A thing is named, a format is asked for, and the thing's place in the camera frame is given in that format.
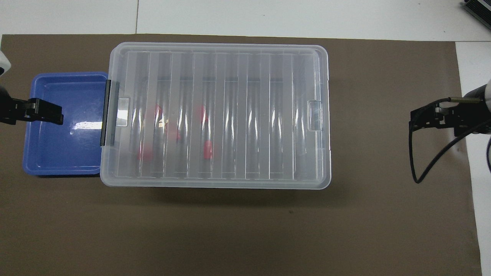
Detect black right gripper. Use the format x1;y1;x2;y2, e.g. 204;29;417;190
410;102;484;136

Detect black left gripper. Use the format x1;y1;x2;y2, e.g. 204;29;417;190
0;86;64;125

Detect clear ribbed box lid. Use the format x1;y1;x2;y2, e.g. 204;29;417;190
100;42;331;189

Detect blue plastic tray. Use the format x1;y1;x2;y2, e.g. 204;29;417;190
22;72;110;177

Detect clear plastic storage box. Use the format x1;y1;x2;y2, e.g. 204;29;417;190
102;44;330;188

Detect dark ribbed metal device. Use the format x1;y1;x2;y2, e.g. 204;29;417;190
462;0;491;31

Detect brown table mat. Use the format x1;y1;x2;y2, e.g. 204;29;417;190
0;34;483;276

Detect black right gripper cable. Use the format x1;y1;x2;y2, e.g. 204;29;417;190
409;97;491;184

